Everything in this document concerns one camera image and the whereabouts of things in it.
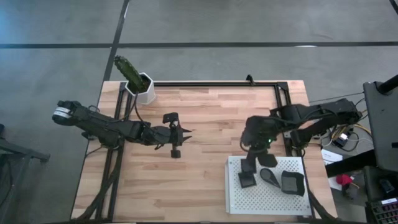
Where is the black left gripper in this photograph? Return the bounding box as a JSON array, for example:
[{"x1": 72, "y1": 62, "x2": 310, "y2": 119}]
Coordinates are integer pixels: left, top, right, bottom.
[{"x1": 151, "y1": 112, "x2": 193, "y2": 159}]

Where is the black teardrop plate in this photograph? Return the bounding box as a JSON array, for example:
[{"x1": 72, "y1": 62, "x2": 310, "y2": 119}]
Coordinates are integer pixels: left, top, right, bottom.
[{"x1": 259, "y1": 167, "x2": 282, "y2": 189}]

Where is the black small square plate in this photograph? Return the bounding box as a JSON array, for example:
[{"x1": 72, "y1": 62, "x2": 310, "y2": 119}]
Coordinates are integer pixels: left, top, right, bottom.
[{"x1": 238, "y1": 172, "x2": 258, "y2": 190}]

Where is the black box piece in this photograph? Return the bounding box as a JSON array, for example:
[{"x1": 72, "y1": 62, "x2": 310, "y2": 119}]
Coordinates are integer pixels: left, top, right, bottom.
[{"x1": 280, "y1": 170, "x2": 306, "y2": 197}]

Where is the white perforated metal shelf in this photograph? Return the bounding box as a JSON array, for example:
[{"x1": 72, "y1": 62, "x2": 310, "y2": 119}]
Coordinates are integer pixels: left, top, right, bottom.
[{"x1": 224, "y1": 155, "x2": 313, "y2": 217}]

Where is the white hexagonal plant pot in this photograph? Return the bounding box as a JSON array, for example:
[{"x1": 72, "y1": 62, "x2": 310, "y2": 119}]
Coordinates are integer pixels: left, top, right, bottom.
[{"x1": 124, "y1": 72, "x2": 156, "y2": 105}]

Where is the white paper sheet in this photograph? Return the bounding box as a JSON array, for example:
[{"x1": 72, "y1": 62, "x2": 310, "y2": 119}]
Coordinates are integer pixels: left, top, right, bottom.
[{"x1": 320, "y1": 148, "x2": 343, "y2": 166}]

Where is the red round object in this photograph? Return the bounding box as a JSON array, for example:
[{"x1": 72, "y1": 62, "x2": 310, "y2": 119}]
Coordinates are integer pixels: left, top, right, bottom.
[{"x1": 335, "y1": 174, "x2": 354, "y2": 187}]

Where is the green cactus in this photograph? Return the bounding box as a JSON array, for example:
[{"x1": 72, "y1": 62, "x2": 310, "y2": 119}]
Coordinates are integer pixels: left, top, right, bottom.
[{"x1": 113, "y1": 55, "x2": 147, "y2": 93}]

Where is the black case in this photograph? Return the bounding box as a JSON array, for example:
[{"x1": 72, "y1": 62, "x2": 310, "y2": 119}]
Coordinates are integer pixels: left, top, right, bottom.
[{"x1": 363, "y1": 164, "x2": 398, "y2": 203}]

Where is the grey metal cart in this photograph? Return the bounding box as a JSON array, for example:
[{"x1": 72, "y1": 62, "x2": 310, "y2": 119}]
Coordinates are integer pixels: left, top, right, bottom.
[{"x1": 363, "y1": 80, "x2": 398, "y2": 172}]

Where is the black metal stand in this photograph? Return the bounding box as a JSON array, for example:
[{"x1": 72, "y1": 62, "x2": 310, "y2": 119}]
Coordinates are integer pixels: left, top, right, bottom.
[{"x1": 0, "y1": 123, "x2": 50, "y2": 224}]

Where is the black aluminium table frame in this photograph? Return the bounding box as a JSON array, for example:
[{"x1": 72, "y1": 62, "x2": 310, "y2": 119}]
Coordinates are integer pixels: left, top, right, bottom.
[{"x1": 73, "y1": 80, "x2": 295, "y2": 223}]

